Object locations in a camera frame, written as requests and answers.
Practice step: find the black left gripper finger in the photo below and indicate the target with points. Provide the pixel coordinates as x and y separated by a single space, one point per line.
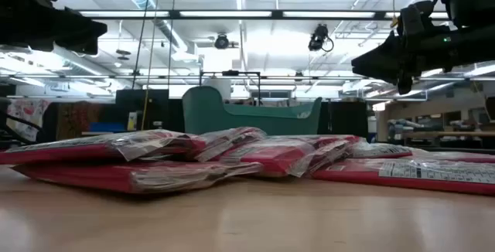
83 33

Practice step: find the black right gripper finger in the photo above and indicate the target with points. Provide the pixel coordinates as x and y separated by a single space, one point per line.
381 60
404 85

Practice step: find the wooden shelf unit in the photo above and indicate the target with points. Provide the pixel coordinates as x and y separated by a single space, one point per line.
433 134

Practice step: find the black box cabinet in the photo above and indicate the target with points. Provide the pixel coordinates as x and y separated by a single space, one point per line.
344 118

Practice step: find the leopard print panel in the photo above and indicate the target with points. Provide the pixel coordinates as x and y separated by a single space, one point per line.
77 120

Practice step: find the floral patterned cloth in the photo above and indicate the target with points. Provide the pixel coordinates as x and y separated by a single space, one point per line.
27 116

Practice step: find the black overhead light bar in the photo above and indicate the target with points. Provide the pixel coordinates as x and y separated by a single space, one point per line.
276 14

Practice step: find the teal plastic basket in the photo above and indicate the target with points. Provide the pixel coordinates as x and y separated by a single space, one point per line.
247 118

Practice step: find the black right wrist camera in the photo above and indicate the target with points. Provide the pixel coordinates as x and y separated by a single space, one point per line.
415 18

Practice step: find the round black ceiling camera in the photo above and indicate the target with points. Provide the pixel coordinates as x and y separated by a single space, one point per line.
221 42

